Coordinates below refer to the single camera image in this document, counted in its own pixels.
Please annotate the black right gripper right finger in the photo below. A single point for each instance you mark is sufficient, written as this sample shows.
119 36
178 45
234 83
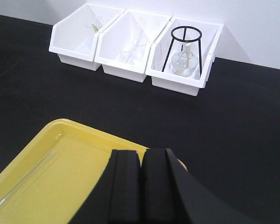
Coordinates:
171 195

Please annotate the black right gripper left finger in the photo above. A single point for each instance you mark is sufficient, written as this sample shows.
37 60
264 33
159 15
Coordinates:
115 199

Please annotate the tall clear test tube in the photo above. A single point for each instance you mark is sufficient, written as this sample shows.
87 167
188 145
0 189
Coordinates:
27 177

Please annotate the yellow plastic tray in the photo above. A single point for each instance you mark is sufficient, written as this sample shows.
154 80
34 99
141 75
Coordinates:
54 195

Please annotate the clear glass flask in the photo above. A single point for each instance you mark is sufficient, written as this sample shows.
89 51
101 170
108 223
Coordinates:
184 62

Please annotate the white storage bin right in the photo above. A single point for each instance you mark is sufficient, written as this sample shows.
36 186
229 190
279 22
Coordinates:
168 80

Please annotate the white storage bin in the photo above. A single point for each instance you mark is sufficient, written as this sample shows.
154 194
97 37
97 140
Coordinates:
130 24
168 80
71 41

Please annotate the white storage bin middle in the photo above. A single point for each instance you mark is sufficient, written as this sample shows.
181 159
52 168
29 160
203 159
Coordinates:
130 24

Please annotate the white storage bin left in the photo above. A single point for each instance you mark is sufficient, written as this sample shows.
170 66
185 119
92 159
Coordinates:
71 41

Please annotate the green yellow plastic stick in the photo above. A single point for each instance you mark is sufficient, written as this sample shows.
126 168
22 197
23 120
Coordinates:
95 28

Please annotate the clear glass funnel beaker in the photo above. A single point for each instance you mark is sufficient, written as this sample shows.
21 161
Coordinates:
97 20

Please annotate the black wire tripod stand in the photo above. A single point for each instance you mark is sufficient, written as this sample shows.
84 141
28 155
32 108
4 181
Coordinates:
184 40

